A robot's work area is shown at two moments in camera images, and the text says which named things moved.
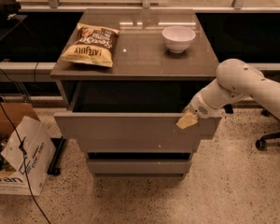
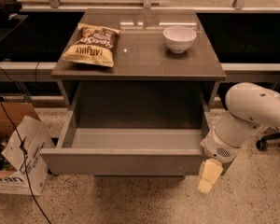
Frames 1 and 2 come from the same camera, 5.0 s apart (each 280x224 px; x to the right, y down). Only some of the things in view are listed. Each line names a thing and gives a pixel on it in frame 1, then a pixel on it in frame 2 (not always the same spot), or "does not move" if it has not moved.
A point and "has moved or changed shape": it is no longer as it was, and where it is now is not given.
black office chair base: [261, 144] does not move
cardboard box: [21, 150] does not move
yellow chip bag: [91, 45] does not move
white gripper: [198, 107] to [217, 148]
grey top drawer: [134, 118] has moved or changed shape
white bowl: [178, 38] does not move
